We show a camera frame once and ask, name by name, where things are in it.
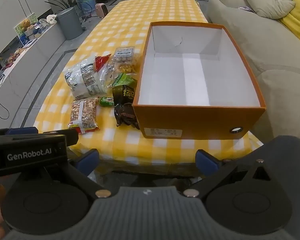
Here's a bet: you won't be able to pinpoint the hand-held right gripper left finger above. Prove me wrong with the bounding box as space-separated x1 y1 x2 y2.
44 149 112 202

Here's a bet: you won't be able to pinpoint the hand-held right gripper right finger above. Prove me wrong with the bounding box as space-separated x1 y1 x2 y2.
182 149 272 199

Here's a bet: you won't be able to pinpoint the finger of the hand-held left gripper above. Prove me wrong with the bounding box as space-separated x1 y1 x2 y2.
0 127 39 136
42 129 79 147

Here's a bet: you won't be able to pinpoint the red white peanut packet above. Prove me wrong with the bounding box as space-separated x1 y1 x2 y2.
68 97 100 135

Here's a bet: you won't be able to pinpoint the white box with orange rim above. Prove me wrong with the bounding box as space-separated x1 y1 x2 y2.
132 22 266 140

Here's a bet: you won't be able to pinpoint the green sausage stick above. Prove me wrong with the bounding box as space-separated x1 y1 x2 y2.
99 96 115 107

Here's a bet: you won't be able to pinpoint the clear blue-label snack packet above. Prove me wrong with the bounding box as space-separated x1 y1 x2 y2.
64 56 108 100

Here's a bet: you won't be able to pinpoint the black packet yellow print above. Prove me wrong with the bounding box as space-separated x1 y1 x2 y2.
112 84 137 105

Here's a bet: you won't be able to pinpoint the red snack packet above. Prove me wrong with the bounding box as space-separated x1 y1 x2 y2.
94 54 112 72

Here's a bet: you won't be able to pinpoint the clear packet yellow snacks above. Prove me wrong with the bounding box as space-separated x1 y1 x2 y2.
100 61 138 88

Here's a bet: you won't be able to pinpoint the clear tray round snacks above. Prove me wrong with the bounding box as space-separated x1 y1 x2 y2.
114 46 137 65

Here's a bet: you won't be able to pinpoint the dark brown shiny packet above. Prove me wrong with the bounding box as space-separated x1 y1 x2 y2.
114 102 141 128

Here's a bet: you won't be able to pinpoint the pile of colourful packets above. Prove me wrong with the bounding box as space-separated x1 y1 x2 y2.
1 47 24 67

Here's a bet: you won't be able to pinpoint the green snack packet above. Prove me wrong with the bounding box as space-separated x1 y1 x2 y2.
112 73 138 88

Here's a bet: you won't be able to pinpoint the white low cabinet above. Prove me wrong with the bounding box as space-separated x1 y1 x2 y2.
0 19 67 130

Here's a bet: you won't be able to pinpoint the plush toy picture board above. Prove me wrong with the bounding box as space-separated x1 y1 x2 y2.
14 14 38 37

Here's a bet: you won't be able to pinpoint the grey trash bin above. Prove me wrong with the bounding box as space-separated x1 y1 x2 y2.
57 7 84 40

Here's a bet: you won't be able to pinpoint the white cap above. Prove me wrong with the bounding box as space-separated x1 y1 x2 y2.
39 14 58 27

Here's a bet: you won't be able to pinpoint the beige sofa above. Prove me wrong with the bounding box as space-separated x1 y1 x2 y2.
206 0 300 153

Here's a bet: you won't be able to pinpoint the yellow checkered tablecloth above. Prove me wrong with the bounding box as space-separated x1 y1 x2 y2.
34 0 264 178

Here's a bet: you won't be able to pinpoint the pink heater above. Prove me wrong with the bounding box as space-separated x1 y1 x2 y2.
95 3 109 18

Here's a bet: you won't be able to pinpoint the long-leaf potted plant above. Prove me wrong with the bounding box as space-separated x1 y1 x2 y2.
44 0 79 13

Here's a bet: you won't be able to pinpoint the blue water jug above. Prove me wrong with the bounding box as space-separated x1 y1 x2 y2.
78 0 97 14

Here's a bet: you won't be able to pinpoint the beige cushion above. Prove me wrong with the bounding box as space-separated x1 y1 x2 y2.
236 0 296 19

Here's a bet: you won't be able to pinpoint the yellow ribbed cushion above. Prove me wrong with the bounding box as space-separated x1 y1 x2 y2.
279 0 300 49

